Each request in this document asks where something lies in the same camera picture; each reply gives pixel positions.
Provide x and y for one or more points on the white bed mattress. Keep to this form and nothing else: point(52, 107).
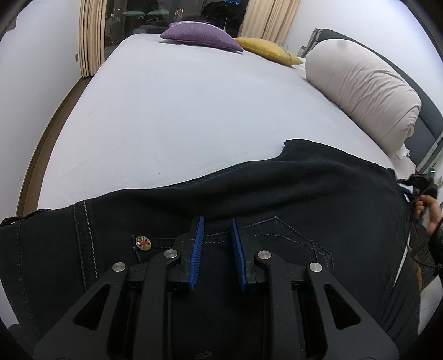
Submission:
point(160, 113)

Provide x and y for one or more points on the beige curtain left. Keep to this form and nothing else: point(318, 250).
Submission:
point(91, 36)

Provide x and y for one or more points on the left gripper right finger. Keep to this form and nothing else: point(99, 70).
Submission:
point(245, 247)

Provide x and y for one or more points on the beige curtain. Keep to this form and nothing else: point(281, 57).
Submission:
point(269, 19)
point(91, 36)

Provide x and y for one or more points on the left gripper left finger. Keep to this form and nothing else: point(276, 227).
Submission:
point(190, 249)

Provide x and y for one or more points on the purple cushion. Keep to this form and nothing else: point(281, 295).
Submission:
point(201, 34)

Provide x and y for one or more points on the yellow cushion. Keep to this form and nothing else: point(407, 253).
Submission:
point(269, 50)

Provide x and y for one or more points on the dark window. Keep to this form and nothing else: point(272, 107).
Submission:
point(129, 17)

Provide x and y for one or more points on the right hand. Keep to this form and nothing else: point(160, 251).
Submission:
point(430, 205)

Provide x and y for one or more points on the brown wooden bed frame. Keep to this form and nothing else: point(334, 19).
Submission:
point(32, 183)

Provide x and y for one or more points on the rolled beige duvet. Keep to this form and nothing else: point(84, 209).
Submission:
point(367, 89)

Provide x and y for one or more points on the black denim pants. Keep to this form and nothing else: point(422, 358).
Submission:
point(311, 203)

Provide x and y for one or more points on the dark grey headboard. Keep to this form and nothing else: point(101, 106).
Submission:
point(426, 142)

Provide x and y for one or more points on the beige curtain right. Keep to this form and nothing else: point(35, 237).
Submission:
point(269, 19)

